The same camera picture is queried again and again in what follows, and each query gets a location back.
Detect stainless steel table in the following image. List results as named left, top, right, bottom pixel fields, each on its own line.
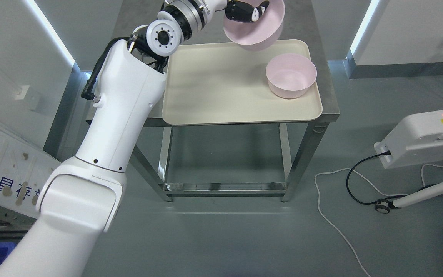
left=129, top=0, right=339, bottom=202

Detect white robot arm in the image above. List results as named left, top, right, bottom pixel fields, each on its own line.
left=0, top=0, right=229, bottom=277

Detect white floor cable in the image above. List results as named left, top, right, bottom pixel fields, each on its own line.
left=315, top=163, right=443, bottom=277

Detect white machine with warning label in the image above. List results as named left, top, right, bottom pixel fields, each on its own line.
left=374, top=110, right=443, bottom=169

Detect white wall socket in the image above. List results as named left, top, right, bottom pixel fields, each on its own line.
left=15, top=85, right=31, bottom=100

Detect pink bowl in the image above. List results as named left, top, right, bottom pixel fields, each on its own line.
left=265, top=53, right=318, bottom=99
left=223, top=0, right=285, bottom=51

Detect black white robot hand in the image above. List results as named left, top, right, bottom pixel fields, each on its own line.
left=224, top=0, right=270, bottom=23

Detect black power cable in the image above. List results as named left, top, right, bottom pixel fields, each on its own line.
left=346, top=151, right=433, bottom=205

